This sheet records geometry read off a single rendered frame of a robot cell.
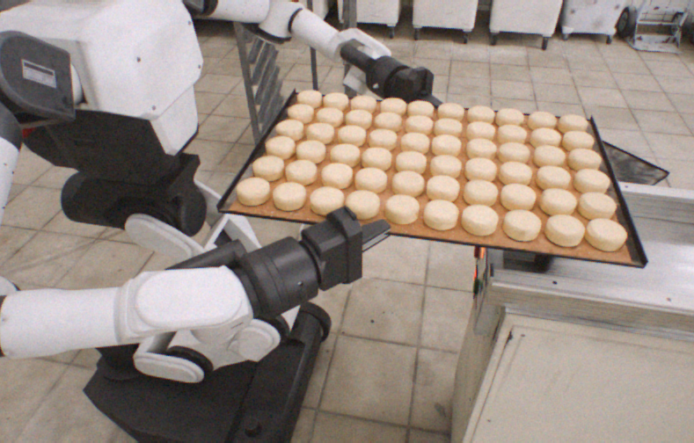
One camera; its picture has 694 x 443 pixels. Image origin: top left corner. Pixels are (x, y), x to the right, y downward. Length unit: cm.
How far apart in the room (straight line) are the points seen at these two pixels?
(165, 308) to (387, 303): 139
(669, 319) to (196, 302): 68
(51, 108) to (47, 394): 136
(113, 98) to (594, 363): 88
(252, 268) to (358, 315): 128
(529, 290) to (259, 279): 43
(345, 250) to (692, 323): 55
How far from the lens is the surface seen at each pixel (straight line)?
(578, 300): 80
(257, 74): 221
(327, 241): 58
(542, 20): 427
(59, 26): 80
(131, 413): 157
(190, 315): 53
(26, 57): 72
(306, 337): 153
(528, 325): 83
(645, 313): 84
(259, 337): 113
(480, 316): 89
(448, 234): 66
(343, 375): 167
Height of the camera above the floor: 144
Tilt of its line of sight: 42 degrees down
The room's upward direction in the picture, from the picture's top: straight up
